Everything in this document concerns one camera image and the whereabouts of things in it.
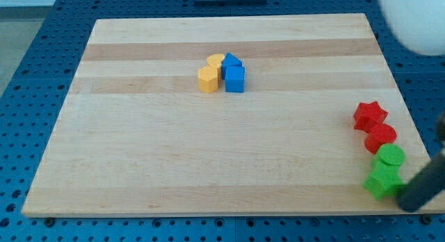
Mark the green cylinder block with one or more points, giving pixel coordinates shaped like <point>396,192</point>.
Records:
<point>390,155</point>

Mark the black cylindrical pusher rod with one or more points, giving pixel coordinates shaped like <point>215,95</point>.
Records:
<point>428,182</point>

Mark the yellow cylinder block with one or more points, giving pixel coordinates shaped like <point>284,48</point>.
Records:
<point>216,61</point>

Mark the green star block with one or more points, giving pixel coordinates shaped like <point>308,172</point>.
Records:
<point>383,181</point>

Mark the blue triangle block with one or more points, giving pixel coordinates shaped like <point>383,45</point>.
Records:
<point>230,60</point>

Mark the red star block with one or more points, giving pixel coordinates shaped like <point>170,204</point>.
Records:
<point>367,115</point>

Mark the yellow hexagon block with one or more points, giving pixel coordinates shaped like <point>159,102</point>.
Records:
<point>208,79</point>

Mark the blue cube block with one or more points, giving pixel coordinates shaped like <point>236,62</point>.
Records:
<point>235,79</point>

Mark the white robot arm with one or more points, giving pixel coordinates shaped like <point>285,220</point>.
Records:
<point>419,26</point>

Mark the red cylinder block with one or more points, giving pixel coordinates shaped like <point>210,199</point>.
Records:
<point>379,135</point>

